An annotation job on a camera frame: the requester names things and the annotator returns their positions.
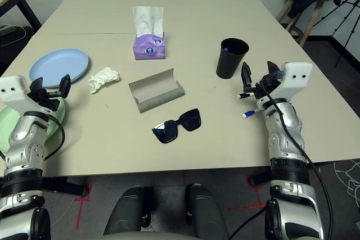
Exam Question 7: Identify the dark grey robot right leg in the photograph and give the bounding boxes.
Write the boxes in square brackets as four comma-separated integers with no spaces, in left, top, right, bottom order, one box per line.
[184,183,230,240]

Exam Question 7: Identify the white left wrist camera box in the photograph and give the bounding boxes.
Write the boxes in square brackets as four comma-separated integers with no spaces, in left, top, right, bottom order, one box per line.
[0,75,45,115]

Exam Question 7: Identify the grey power strip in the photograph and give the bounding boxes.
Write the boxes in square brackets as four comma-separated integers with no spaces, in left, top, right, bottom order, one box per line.
[0,25,16,37]

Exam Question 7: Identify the white tissue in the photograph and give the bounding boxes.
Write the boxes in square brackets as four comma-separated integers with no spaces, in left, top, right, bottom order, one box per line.
[88,66,121,94]

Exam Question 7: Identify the white marker blue cap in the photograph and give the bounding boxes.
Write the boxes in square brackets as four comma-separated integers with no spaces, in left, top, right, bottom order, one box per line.
[242,109,264,119]

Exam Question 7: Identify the dark mat white lines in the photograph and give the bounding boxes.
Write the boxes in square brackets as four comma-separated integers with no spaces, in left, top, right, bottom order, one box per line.
[334,160,360,202]

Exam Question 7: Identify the white power cable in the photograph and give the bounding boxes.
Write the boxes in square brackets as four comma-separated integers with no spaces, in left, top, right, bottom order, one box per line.
[0,25,28,47]

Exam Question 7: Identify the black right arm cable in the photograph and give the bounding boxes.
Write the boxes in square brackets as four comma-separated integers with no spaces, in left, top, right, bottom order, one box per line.
[230,73,334,240]

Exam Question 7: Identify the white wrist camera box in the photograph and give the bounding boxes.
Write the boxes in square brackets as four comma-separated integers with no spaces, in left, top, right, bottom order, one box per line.
[0,75,45,115]
[269,61,313,102]

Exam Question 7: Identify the purple tissue pack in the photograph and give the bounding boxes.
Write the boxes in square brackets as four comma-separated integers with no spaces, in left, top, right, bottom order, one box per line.
[132,6,167,61]

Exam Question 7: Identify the black sunglasses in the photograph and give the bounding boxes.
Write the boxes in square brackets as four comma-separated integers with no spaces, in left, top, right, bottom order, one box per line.
[151,108,202,144]

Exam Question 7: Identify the dark grey robot left leg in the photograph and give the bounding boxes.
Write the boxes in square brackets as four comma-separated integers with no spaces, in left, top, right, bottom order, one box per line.
[103,185,154,237]

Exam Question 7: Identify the light green plate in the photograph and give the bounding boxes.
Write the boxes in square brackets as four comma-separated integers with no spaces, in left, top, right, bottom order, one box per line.
[0,98,67,153]

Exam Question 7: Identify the thin white floor cable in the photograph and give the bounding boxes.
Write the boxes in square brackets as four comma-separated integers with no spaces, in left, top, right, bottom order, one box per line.
[49,198,77,226]

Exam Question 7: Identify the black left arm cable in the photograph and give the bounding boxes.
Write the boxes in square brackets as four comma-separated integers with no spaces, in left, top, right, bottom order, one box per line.
[26,112,66,162]

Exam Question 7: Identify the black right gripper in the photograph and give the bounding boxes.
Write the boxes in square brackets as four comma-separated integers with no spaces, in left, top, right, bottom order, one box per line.
[241,61,282,105]

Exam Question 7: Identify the dark grey robot leg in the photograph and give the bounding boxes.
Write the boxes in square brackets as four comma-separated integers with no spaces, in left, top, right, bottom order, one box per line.
[184,183,230,240]
[103,185,154,237]

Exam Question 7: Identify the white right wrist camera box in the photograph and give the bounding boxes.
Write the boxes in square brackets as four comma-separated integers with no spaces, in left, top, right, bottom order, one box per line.
[269,61,313,102]

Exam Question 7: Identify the black table foot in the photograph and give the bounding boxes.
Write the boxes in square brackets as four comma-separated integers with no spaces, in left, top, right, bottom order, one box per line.
[42,176,88,198]
[249,168,272,187]

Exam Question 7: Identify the light blue plate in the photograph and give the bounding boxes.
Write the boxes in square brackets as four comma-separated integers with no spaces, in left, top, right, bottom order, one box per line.
[29,48,90,88]

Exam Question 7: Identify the grey glasses case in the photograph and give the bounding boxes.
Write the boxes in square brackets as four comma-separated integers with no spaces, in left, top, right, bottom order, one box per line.
[128,68,186,115]

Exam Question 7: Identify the black plastic cup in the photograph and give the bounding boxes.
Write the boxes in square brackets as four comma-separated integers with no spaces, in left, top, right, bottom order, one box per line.
[215,38,250,79]

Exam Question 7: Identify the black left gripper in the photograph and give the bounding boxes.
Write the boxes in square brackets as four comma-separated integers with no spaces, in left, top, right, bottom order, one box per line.
[29,74,71,112]

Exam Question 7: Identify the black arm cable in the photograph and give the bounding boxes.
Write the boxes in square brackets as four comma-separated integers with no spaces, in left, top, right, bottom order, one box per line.
[26,112,66,162]
[230,73,334,240]

